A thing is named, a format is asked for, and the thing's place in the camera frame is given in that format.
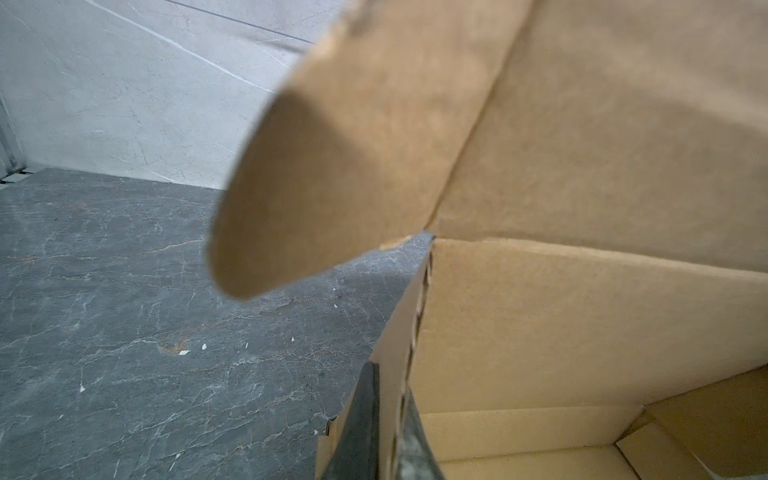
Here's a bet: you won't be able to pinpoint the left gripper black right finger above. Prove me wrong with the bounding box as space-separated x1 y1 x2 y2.
395 390 445 480

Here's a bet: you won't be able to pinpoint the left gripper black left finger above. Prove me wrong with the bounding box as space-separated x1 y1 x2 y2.
321 361 380 480

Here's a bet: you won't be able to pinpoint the brown cardboard box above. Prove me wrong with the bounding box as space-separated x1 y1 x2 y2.
209 1 767 479

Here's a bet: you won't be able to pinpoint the aluminium frame profiles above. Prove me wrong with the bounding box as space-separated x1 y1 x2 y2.
0 98 28 185

